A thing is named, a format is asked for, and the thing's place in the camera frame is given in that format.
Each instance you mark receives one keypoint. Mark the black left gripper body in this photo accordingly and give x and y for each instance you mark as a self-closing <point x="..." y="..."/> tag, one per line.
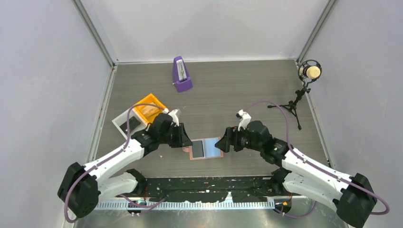
<point x="175" y="140"/>

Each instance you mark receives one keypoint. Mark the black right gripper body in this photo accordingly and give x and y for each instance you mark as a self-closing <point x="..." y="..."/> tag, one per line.
<point x="238" y="137"/>

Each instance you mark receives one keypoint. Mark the orange leather card holder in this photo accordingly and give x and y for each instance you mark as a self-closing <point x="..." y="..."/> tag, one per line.
<point x="210" y="151"/>

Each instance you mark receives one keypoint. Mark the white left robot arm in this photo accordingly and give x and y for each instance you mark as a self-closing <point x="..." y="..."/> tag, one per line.
<point x="84" y="186"/>

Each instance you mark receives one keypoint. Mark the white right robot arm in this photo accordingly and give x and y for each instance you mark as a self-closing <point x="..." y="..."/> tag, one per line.
<point x="349" y="196"/>

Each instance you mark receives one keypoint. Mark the card in yellow bin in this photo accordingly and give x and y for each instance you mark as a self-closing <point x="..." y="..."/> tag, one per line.
<point x="149" y="110"/>

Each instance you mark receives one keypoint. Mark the black card in white bin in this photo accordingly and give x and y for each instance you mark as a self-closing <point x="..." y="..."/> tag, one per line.
<point x="133" y="123"/>

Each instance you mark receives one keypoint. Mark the yellow plastic bin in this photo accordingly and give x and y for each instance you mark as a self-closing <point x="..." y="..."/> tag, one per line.
<point x="151" y="98"/>

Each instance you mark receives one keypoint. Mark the purple metronome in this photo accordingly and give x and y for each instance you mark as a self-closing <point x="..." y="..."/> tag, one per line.
<point x="180" y="75"/>

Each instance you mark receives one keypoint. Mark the white plastic bin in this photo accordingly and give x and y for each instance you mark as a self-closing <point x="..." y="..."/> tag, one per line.
<point x="126" y="115"/>

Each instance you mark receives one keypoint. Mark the black microphone tripod stand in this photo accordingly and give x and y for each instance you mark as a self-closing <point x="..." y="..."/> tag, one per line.
<point x="292" y="104"/>

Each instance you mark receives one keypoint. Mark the beige foam microphone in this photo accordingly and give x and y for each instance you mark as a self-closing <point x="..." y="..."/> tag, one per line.
<point x="309" y="69"/>

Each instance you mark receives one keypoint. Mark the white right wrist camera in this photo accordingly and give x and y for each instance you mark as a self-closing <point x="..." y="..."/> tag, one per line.
<point x="244" y="119"/>

